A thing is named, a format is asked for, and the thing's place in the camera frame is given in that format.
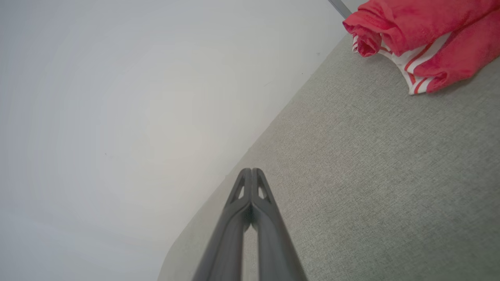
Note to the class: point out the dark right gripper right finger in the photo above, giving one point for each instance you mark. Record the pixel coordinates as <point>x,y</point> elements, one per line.
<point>275,242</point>

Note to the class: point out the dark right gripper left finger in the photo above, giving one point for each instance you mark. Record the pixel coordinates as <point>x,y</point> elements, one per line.
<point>226,238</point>

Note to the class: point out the red and white jersey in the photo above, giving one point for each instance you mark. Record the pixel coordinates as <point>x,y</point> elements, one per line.
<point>437,31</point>

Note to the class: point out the dark metal post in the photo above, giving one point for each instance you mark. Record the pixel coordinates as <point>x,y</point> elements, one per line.
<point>340,8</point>

